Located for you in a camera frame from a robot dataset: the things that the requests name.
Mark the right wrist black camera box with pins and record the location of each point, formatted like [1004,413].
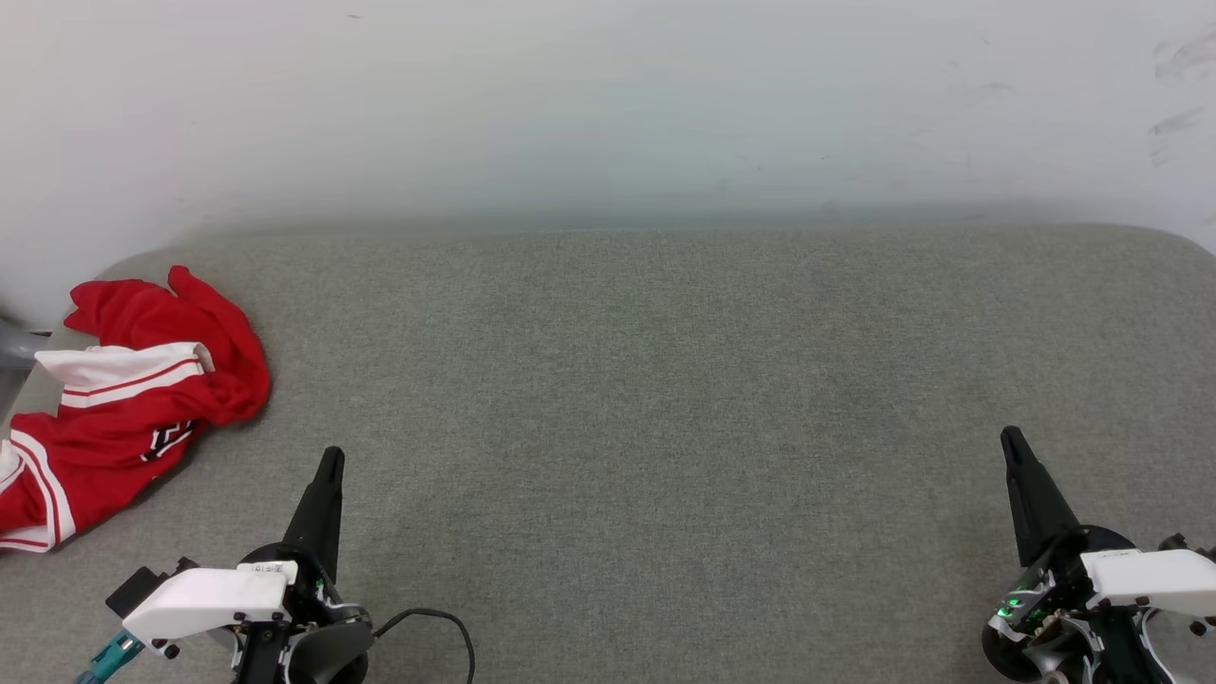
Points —
[1178,543]

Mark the red and white shirt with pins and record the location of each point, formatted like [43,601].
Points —
[142,427]

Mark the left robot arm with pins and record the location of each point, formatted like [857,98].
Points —
[328,655]

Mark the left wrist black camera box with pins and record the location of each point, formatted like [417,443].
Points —
[138,589]

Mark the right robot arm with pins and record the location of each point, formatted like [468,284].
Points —
[1121,655]

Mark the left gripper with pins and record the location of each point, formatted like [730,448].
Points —
[209,598]

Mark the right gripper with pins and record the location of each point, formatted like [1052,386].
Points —
[1140,575]

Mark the grey metal frame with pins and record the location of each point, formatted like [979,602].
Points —
[14,347]

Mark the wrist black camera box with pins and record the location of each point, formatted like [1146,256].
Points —
[1178,543]
[138,589]

